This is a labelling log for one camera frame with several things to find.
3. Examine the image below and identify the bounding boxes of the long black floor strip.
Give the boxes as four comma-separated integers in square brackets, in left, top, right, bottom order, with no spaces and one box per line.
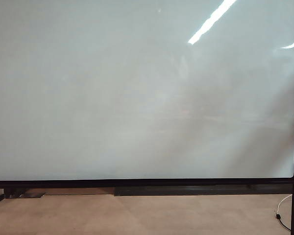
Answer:
[114,184,293,197]

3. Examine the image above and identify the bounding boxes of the white glass whiteboard black frame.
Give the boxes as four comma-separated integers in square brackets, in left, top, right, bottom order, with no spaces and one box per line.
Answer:
[0,0,294,235]

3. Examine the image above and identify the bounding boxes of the black whiteboard stand base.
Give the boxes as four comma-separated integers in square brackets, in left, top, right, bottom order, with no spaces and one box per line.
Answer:
[0,188,22,202]

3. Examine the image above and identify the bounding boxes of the thin white floor cable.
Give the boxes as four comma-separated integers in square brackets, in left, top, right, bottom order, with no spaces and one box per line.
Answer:
[275,194,292,214]

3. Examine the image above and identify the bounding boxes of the flat grey metal floor plate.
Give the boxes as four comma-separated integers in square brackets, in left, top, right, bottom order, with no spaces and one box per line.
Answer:
[13,192,47,199]

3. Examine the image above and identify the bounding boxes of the black floor cable with plug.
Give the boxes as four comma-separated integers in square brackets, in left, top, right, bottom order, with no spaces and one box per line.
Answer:
[275,213,292,231]

